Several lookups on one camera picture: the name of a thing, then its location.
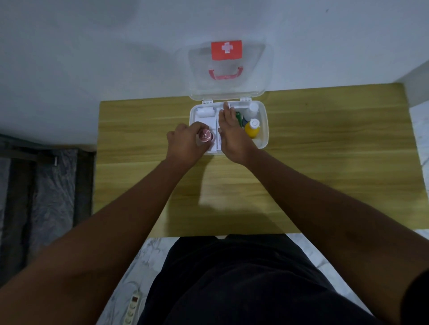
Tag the person's black clothing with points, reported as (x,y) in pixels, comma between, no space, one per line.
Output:
(248,284)

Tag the yellow bottle with white cap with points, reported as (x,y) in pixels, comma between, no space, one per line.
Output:
(252,128)

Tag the white first aid box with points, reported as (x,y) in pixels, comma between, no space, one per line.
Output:
(228,127)

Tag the person's right fingers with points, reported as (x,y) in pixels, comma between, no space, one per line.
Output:
(228,115)

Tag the clear first aid box lid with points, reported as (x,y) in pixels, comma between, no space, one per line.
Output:
(230,70)

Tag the person's left forearm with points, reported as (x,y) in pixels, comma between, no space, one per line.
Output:
(83,247)

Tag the person's right forearm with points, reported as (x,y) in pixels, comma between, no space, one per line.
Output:
(335,227)

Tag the pink capped small bottle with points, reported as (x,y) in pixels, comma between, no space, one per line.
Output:
(205,136)

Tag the white power strip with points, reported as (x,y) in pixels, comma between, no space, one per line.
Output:
(131,307)

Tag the white plastic bottle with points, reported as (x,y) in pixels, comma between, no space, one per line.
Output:
(251,111)

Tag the person's right hand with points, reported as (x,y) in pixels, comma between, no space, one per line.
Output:
(233,137)

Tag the green small tube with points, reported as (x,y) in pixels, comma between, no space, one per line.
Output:
(238,119)

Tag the white gauze roll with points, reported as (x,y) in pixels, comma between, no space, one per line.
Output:
(205,111)

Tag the person's left fingers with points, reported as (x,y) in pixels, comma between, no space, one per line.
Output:
(191,128)

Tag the person's left hand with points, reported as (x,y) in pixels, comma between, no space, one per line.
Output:
(186,144)

